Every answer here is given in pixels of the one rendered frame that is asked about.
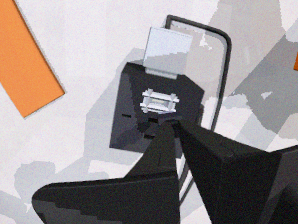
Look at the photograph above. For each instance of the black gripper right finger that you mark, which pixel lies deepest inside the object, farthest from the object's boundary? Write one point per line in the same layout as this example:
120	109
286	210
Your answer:
238	184

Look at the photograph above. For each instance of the orange flat rectangular block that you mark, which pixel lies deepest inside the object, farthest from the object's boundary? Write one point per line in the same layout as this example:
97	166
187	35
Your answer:
24	73

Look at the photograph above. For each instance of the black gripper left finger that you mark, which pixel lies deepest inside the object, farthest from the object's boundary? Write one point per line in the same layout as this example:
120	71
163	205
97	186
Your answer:
148	194

